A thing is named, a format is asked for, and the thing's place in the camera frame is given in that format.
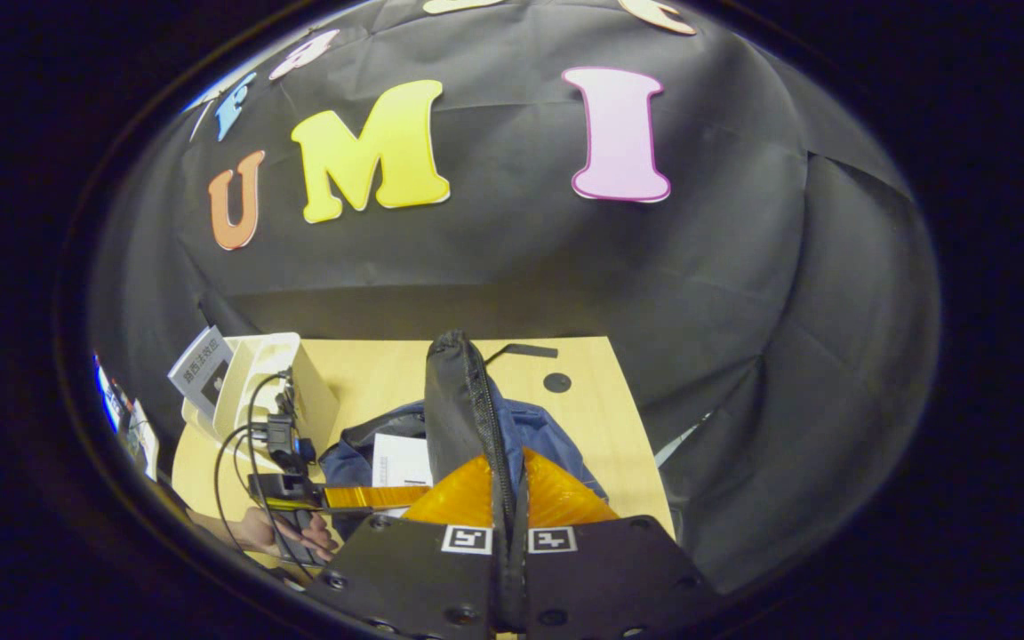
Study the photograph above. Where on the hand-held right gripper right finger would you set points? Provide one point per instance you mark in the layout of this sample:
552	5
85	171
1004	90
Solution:
601	578

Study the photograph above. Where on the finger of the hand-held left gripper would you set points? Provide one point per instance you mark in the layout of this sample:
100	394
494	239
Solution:
379	497

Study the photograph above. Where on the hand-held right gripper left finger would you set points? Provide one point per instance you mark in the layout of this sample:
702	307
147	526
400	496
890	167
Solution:
414	578

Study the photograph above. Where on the white cover book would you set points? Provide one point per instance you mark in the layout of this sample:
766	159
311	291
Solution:
401	462

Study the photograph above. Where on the cream plastic bookshelf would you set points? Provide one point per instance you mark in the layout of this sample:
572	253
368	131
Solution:
316	400

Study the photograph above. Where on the blue schoolbag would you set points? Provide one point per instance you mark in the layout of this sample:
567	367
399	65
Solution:
454	400

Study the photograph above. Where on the white desk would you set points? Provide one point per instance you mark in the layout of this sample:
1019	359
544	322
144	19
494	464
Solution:
144	440

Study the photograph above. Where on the black round disc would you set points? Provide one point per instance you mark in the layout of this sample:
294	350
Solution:
557	383

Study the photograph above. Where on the computer monitor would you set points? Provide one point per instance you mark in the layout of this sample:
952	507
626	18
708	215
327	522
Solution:
108	400

